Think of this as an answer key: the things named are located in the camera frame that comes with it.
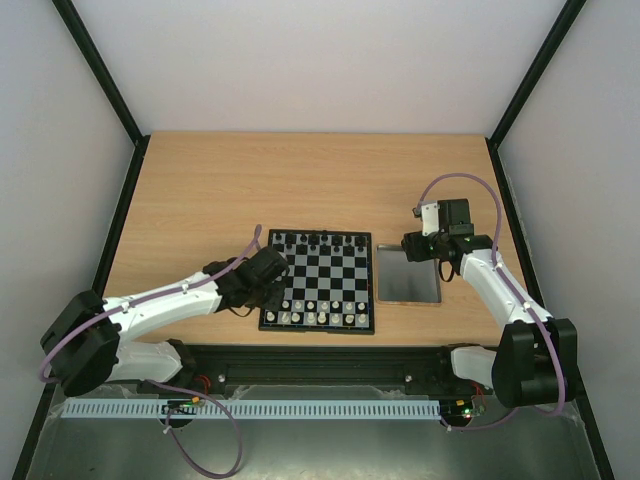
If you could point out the metal tray wooden rim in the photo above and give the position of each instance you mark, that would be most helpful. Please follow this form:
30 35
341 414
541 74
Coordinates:
404 282

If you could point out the purple cable floor loop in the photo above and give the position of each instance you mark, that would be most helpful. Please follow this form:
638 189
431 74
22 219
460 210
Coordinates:
212 450

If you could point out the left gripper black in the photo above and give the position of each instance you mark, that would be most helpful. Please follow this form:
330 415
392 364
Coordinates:
274 303

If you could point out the white slotted cable duct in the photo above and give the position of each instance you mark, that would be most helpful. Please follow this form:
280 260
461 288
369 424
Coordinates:
254 409

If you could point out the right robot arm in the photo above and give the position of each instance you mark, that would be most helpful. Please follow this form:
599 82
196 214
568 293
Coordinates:
535 363

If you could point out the black white chessboard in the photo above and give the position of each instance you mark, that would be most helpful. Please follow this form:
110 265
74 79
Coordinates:
325 266

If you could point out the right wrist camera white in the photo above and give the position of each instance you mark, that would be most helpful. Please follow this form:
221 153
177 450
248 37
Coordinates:
428 213

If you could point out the black frame post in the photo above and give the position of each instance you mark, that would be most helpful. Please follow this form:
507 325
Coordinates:
552 42
88 49

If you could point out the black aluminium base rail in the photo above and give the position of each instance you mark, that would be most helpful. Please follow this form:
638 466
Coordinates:
419 371

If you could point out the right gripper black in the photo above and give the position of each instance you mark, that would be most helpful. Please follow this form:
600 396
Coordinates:
411 245

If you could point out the black frame post right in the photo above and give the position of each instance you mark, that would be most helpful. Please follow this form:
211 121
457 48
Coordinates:
552 42

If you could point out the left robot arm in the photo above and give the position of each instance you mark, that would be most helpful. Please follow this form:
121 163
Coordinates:
95 341

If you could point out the black frame post left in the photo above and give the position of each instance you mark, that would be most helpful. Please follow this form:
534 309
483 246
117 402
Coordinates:
88 49

